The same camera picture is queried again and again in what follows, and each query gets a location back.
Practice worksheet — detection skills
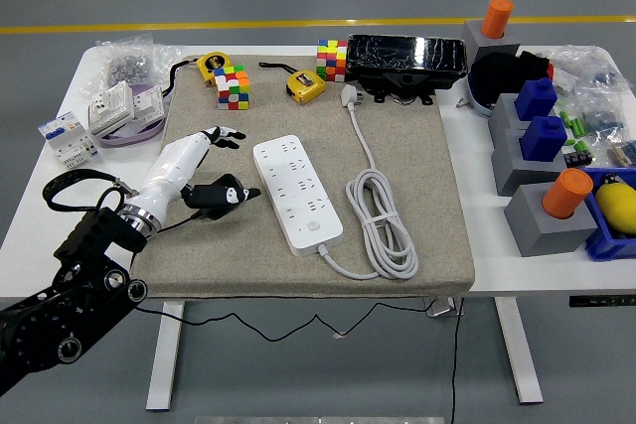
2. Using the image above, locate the thin black adapter cord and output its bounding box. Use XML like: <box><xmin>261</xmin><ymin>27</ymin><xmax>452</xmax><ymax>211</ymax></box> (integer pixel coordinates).
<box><xmin>127</xmin><ymin>212</ymin><xmax>433</xmax><ymax>344</ymax></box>

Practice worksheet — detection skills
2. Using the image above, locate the yellow toy fruit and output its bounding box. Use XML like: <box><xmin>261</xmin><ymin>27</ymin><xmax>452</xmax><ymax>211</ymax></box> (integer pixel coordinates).
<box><xmin>594</xmin><ymin>174</ymin><xmax>636</xmax><ymax>236</ymax></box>

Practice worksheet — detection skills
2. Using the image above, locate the yellow tape measure black face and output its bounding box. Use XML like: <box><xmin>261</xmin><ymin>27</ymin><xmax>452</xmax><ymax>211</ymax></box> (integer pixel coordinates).
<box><xmin>166</xmin><ymin>50</ymin><xmax>231</xmax><ymax>97</ymax></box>

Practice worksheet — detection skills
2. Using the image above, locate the white wall switch panel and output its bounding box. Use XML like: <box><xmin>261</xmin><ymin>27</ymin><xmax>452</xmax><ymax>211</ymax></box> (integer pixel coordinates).
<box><xmin>129</xmin><ymin>83</ymin><xmax>165</xmax><ymax>125</ymax></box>

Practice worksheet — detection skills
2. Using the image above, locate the purple tape roll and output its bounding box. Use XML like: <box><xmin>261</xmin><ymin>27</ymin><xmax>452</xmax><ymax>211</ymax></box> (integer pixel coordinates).
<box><xmin>92</xmin><ymin>81</ymin><xmax>167</xmax><ymax>149</ymax></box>

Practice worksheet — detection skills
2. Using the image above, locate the orange cylinder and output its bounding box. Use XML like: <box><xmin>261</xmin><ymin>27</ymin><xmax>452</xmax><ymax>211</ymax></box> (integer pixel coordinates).
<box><xmin>479</xmin><ymin>0</ymin><xmax>515</xmax><ymax>41</ymax></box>
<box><xmin>541</xmin><ymin>168</ymin><xmax>595</xmax><ymax>220</ymax></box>

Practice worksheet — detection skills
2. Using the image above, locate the blue plastic bin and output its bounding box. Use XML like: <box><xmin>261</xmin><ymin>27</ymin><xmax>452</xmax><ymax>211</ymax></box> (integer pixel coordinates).
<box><xmin>580</xmin><ymin>165</ymin><xmax>636</xmax><ymax>262</ymax></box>

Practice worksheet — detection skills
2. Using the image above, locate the clear bag of blue parts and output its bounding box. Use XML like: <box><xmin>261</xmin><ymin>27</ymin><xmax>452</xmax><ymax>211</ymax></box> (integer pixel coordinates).
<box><xmin>578</xmin><ymin>88</ymin><xmax>628</xmax><ymax>147</ymax></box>

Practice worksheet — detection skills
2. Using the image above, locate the dark small electronic component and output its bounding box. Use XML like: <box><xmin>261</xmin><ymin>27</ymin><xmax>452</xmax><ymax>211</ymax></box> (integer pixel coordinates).
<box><xmin>563</xmin><ymin>141</ymin><xmax>595</xmax><ymax>170</ymax></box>

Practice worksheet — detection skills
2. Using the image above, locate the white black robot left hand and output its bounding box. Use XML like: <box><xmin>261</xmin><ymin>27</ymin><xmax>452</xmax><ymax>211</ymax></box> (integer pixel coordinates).
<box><xmin>129</xmin><ymin>124</ymin><xmax>262</xmax><ymax>226</ymax></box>

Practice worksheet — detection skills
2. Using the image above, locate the black table control panel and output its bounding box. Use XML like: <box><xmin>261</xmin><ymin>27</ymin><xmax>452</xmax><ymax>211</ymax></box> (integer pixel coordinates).
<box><xmin>568</xmin><ymin>295</ymin><xmax>636</xmax><ymax>308</ymax></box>

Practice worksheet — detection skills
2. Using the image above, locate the white power strip board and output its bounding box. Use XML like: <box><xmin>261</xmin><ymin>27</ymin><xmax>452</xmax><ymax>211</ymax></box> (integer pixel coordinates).
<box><xmin>251</xmin><ymin>133</ymin><xmax>346</xmax><ymax>258</ymax></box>

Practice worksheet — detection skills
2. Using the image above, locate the grey-brown mat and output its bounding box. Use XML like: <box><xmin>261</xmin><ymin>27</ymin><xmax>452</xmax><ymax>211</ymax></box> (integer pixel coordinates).
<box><xmin>129</xmin><ymin>54</ymin><xmax>477</xmax><ymax>300</ymax></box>

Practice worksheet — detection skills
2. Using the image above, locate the clear bag of brown parts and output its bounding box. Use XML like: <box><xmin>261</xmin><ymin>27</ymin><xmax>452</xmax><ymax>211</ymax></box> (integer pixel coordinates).
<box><xmin>606</xmin><ymin>139</ymin><xmax>636</xmax><ymax>167</ymax></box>

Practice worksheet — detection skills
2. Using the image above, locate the blue square peg block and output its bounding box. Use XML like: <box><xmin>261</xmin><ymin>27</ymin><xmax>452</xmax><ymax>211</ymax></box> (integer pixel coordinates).
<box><xmin>514</xmin><ymin>76</ymin><xmax>558</xmax><ymax>122</ymax></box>
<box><xmin>519</xmin><ymin>115</ymin><xmax>569</xmax><ymax>163</ymax></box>

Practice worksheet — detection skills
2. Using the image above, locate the white wall socket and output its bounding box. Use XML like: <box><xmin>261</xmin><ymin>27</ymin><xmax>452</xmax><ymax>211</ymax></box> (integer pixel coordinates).
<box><xmin>86</xmin><ymin>79</ymin><xmax>136</xmax><ymax>136</ymax></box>

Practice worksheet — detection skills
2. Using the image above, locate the colourful puzzle cube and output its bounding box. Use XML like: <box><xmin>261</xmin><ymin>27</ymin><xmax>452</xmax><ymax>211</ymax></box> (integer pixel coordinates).
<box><xmin>315</xmin><ymin>38</ymin><xmax>349</xmax><ymax>83</ymax></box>
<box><xmin>213</xmin><ymin>64</ymin><xmax>252</xmax><ymax>111</ymax></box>

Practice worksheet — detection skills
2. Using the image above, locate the silver metal bracket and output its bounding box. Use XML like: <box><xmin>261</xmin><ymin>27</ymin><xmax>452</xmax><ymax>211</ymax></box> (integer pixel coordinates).
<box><xmin>425</xmin><ymin>297</ymin><xmax>466</xmax><ymax>319</ymax></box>

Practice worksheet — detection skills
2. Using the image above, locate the yellow tape measure clear window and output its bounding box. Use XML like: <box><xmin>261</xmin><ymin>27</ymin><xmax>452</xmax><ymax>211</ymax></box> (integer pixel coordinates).
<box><xmin>257</xmin><ymin>61</ymin><xmax>328</xmax><ymax>106</ymax></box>

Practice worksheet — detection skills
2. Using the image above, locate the white blue round device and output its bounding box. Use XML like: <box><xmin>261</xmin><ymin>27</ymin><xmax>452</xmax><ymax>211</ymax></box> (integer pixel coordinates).
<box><xmin>466</xmin><ymin>80</ymin><xmax>498</xmax><ymax>120</ymax></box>

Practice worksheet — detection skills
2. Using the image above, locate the black power adapter plug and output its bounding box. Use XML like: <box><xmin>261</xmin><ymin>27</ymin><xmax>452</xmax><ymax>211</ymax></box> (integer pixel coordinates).
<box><xmin>194</xmin><ymin>198</ymin><xmax>238</xmax><ymax>222</ymax></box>

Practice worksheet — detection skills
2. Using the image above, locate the grey block with hole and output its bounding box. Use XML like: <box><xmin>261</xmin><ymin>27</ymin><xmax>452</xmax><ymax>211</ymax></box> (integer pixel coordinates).
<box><xmin>503</xmin><ymin>184</ymin><xmax>599</xmax><ymax>258</ymax></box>
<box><xmin>490</xmin><ymin>128</ymin><xmax>570</xmax><ymax>197</ymax></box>
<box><xmin>487</xmin><ymin>92</ymin><xmax>536</xmax><ymax>145</ymax></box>
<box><xmin>459</xmin><ymin>20</ymin><xmax>522</xmax><ymax>68</ymax></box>

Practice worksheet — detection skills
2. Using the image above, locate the white circuit breaker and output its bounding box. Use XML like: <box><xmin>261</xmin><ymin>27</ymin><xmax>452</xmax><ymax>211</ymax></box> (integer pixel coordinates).
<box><xmin>37</xmin><ymin>111</ymin><xmax>103</xmax><ymax>171</ymax></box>

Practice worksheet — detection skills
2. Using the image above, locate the black device cracked screen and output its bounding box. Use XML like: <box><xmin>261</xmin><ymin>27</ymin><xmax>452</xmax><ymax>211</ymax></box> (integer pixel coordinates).
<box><xmin>345</xmin><ymin>33</ymin><xmax>470</xmax><ymax>107</ymax></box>

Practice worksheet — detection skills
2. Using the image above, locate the clear bag of small parts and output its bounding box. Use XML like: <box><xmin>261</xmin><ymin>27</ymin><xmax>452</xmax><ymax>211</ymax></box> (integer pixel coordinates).
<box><xmin>549</xmin><ymin>45</ymin><xmax>630</xmax><ymax>97</ymax></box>

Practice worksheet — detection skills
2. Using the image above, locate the white power strip cord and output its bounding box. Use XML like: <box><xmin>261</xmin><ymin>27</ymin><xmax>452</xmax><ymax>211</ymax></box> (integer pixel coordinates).
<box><xmin>317</xmin><ymin>84</ymin><xmax>419</xmax><ymax>282</ymax></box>

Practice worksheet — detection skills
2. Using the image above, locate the black cap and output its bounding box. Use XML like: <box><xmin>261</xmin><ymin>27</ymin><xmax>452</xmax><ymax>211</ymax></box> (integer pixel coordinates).
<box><xmin>468</xmin><ymin>50</ymin><xmax>553</xmax><ymax>112</ymax></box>

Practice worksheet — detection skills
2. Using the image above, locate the white table leg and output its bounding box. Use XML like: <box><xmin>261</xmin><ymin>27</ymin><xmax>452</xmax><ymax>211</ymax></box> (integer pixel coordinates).
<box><xmin>494</xmin><ymin>297</ymin><xmax>544</xmax><ymax>405</ymax></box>
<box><xmin>146</xmin><ymin>300</ymin><xmax>186</xmax><ymax>413</ymax></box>

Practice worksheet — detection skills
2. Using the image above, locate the black hanging cable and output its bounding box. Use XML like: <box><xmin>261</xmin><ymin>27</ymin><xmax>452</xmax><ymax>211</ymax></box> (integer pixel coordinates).
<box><xmin>449</xmin><ymin>297</ymin><xmax>463</xmax><ymax>424</ymax></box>

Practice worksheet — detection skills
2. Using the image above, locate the clear bag of metal nuts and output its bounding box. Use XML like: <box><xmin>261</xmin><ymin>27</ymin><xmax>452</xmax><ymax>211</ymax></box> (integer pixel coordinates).
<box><xmin>79</xmin><ymin>34</ymin><xmax>183</xmax><ymax>100</ymax></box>

